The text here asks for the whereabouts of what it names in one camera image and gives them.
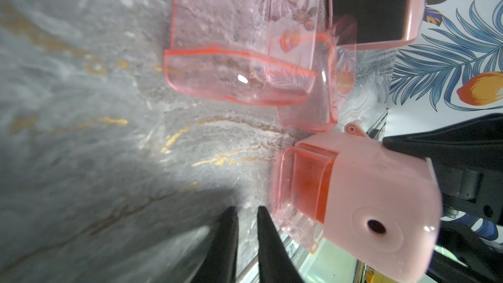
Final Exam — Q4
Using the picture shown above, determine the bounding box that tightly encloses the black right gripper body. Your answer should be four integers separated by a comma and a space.
382, 113, 502, 282

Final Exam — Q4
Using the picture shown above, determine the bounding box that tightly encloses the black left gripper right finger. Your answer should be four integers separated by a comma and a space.
257, 206, 303, 283

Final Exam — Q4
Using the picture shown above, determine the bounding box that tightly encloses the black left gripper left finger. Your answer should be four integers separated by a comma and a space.
191, 206, 239, 283

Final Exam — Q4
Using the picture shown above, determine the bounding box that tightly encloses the pink pencil sharpener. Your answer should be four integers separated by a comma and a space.
328, 0, 426, 50
296, 132, 443, 282

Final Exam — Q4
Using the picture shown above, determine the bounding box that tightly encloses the pink clear sharpener tray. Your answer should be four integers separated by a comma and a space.
164, 0, 320, 107
277, 14, 357, 132

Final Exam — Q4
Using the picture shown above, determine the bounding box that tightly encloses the clear red-rimmed sharpener tray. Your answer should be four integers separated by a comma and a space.
270, 144, 338, 253

